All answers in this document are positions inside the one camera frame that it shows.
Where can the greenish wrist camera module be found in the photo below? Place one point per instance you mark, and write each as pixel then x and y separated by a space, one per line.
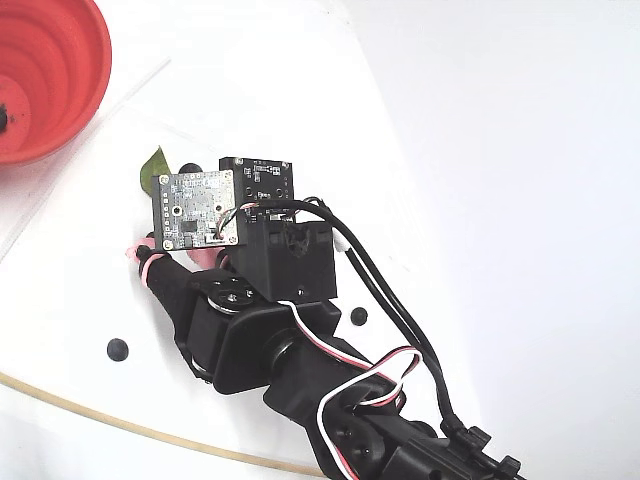
pixel 195 210

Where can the white backdrop board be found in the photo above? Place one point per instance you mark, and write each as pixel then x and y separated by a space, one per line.
pixel 550 150

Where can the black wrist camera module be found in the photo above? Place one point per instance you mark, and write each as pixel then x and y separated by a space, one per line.
pixel 265 180

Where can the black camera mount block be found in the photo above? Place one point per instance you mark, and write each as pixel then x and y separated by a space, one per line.
pixel 290 270

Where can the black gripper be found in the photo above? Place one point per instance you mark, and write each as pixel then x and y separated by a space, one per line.
pixel 202 310

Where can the large dark green leaf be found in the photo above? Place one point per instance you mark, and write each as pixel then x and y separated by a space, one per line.
pixel 150 170

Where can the red collapsible silicone cup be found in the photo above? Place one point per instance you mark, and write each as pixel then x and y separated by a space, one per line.
pixel 60 75

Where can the thin wooden stick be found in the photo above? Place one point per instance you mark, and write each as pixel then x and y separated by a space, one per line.
pixel 150 433

